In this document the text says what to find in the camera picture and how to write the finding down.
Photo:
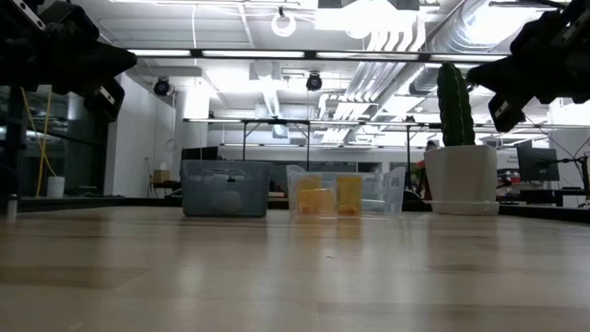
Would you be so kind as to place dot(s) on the white plant pot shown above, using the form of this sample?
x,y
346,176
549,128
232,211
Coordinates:
x,y
461,180

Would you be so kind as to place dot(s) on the white cup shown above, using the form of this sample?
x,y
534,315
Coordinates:
x,y
55,187

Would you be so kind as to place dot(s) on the background black metal frame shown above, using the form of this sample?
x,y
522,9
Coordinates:
x,y
276,122

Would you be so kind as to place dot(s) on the silver ventilation duct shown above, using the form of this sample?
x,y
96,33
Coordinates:
x,y
438,46

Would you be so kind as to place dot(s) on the long ceiling light bar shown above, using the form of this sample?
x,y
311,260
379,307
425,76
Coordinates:
x,y
161,52

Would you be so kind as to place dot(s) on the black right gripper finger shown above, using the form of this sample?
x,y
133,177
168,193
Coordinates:
x,y
530,64
514,108

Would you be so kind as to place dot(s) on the clear plastic bin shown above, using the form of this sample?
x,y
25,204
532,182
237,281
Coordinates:
x,y
392,203

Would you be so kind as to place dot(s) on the small grey bottle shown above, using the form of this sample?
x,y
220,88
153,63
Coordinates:
x,y
12,207

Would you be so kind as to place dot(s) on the grey plastic bin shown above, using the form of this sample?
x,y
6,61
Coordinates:
x,y
258,203

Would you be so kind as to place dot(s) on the black round ceiling spotlight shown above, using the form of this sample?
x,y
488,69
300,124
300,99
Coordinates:
x,y
161,87
314,82

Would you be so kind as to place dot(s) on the brown cardboard box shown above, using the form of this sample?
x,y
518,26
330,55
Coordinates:
x,y
161,176

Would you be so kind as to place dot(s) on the green cactus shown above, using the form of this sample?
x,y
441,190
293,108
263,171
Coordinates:
x,y
454,106

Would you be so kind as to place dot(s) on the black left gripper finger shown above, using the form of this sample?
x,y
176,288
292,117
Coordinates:
x,y
110,106
74,50

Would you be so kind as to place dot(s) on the black computer monitor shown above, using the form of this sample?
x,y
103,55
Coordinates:
x,y
537,163

